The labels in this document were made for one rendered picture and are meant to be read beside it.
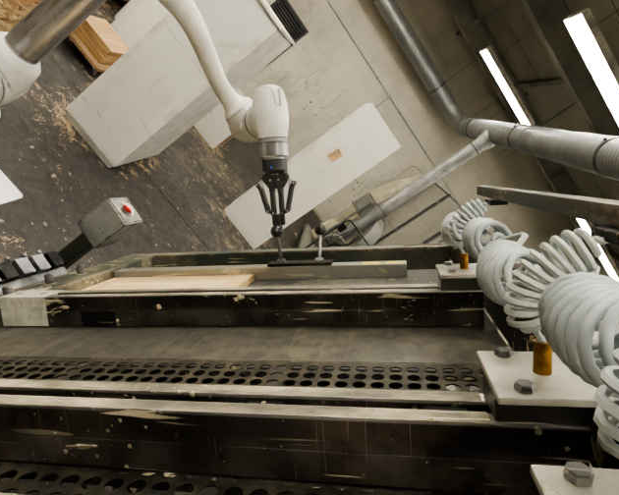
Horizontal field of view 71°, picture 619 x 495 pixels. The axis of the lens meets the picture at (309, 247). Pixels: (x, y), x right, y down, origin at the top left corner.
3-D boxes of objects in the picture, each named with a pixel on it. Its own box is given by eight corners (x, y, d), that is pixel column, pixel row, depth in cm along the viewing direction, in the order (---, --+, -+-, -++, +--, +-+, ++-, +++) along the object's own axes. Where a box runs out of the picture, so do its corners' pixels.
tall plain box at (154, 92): (114, 108, 422) (254, -17, 379) (155, 159, 434) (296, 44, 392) (56, 110, 337) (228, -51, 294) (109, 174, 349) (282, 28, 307)
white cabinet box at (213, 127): (196, 113, 635) (233, 82, 617) (221, 145, 647) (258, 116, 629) (185, 113, 592) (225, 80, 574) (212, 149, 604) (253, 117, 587)
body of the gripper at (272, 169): (290, 157, 135) (292, 188, 136) (263, 159, 136) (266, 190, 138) (284, 156, 127) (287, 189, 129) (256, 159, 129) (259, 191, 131)
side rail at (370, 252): (162, 279, 176) (159, 252, 174) (448, 273, 154) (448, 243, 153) (154, 283, 170) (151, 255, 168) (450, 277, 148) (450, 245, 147)
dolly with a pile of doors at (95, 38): (86, 38, 461) (107, 19, 454) (120, 81, 472) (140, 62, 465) (50, 29, 403) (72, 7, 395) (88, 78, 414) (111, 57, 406)
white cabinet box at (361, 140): (235, 199, 565) (367, 101, 515) (262, 235, 578) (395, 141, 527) (222, 210, 508) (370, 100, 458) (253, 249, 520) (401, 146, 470)
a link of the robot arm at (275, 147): (262, 141, 136) (263, 161, 137) (253, 138, 128) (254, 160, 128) (291, 138, 135) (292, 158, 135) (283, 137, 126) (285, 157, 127)
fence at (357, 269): (124, 279, 150) (122, 268, 150) (406, 273, 132) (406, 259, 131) (115, 283, 146) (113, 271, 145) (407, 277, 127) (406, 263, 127)
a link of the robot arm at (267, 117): (297, 137, 129) (276, 141, 140) (293, 82, 127) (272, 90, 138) (263, 137, 124) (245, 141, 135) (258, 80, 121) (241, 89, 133)
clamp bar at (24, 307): (30, 315, 111) (15, 222, 108) (534, 312, 88) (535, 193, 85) (-4, 329, 102) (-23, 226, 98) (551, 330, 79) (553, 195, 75)
